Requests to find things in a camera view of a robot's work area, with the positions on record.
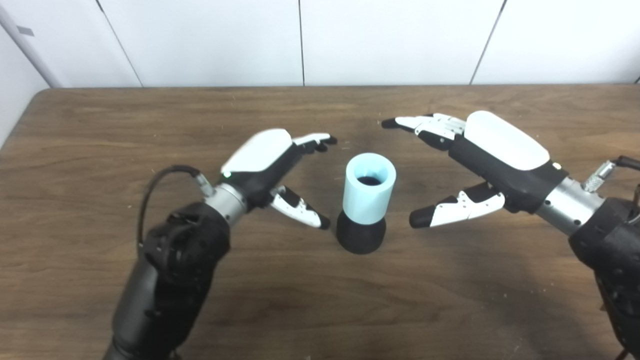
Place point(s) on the black nozzle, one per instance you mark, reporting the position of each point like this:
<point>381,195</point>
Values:
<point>361,235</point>

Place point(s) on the left white and black hand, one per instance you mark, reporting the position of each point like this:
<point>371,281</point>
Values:
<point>260,155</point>

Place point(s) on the right white and black hand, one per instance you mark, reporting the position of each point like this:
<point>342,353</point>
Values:
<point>500,145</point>

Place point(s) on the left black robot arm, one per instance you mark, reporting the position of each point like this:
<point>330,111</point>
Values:
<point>170,275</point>

